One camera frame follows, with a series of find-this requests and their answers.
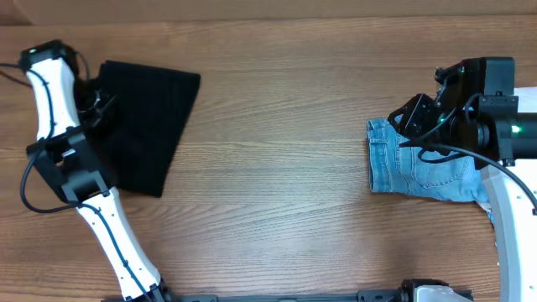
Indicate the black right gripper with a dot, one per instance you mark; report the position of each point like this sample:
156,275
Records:
418,116

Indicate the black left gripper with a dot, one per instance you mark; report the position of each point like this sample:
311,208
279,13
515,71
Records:
98,120

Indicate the black skirt with pearl buttons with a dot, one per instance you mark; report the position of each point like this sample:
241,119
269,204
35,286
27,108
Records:
141,130

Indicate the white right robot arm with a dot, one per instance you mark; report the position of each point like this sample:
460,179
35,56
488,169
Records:
476,113

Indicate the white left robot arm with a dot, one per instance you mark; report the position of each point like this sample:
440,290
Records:
81,178

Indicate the blue denim shorts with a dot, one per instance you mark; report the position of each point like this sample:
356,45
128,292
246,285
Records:
393,169

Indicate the white cloth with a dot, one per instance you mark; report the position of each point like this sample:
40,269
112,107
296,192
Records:
527,99

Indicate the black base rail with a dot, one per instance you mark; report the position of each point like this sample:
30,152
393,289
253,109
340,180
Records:
377,295

